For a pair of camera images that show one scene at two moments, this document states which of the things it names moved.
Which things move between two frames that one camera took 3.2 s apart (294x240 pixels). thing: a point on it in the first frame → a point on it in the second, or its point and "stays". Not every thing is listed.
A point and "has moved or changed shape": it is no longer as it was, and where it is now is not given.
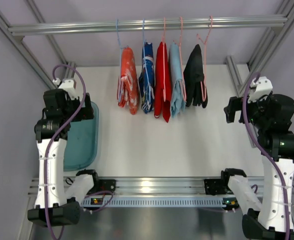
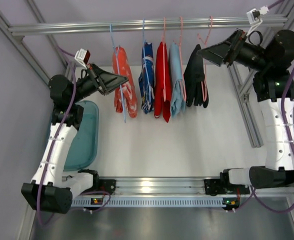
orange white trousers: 127,91 has moved or changed shape
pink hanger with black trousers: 205,43 stays
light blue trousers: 178,102 stays
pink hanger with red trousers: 163,43 stays
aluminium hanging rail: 19,30 stays
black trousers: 195,88 stays
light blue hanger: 121,48 → 121,90
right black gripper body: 231,110 → 232,47
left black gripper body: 86,109 → 96,79
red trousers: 162,107 stays
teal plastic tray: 81,148 stays
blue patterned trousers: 146,79 stays
